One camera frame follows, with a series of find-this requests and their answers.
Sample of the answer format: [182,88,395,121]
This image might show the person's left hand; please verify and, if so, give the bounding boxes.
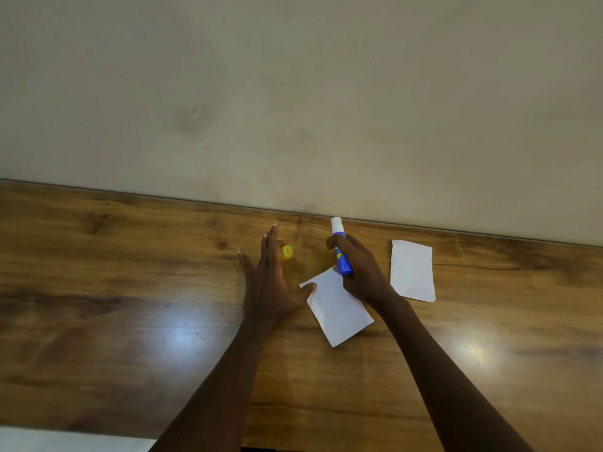
[238,224,317,331]

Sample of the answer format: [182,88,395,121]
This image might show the person's right hand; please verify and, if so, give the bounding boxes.
[326,234,399,314]

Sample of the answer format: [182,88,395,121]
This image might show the blue glue stick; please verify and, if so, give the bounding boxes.
[331,217,353,277]

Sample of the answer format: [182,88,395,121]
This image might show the person's left forearm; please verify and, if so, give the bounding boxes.
[150,320,275,452]

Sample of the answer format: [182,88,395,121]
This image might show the person's right forearm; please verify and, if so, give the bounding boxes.
[377,296,536,452]

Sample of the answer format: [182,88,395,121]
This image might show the white paper piece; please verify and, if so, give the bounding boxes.
[300,266,376,348]
[389,240,437,304]

